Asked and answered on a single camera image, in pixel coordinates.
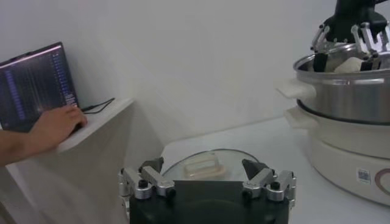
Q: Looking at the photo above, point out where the white steamed baozi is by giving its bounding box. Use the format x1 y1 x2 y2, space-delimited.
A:
333 57 365 74

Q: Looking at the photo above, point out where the black laptop with lit screen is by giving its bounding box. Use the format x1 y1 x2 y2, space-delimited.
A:
0 41 80 133

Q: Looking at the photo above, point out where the black laptop cable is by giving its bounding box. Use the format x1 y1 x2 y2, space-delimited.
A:
80 97 116 115

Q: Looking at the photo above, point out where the person's bare forearm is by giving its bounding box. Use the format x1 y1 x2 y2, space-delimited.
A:
0 129 34 167

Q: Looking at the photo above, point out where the person's bare hand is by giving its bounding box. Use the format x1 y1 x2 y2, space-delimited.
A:
28 105 88 156

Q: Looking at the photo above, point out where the white side table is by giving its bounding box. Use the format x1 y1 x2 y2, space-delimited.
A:
5 97 165 224

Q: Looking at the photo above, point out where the round glass pot lid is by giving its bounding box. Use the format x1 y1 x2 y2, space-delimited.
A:
161 148 260 183

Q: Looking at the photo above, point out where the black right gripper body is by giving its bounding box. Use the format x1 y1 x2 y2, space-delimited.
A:
322 0 389 43

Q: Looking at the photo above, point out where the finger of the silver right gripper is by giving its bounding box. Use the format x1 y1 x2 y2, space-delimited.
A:
310 24 332 73
350 21 390 72

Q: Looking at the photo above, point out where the cream electric cooking pot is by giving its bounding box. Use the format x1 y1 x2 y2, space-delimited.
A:
283 105 390 206

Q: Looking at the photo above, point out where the perforated steel steamer basket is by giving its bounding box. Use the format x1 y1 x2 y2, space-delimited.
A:
275 42 390 125

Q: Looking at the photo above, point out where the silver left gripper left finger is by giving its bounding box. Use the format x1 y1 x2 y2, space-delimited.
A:
118 156 177 200

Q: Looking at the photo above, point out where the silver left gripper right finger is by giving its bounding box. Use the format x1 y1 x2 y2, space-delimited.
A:
241 158 297 202

